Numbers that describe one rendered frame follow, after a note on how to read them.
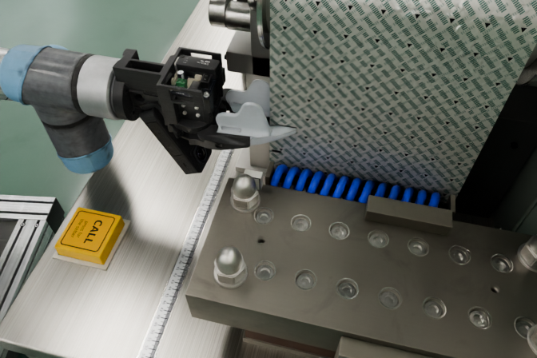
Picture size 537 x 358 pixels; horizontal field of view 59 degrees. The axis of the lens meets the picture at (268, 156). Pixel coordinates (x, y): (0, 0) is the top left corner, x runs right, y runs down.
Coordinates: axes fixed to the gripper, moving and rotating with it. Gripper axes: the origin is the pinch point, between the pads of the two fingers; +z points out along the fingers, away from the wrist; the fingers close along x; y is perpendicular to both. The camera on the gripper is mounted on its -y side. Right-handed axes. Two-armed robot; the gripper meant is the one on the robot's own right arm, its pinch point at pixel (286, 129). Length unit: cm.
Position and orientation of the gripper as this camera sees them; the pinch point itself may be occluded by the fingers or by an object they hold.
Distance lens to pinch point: 56.2
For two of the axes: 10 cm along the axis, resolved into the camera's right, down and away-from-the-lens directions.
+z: 9.7, 1.8, -1.5
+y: 0.0, -6.5, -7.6
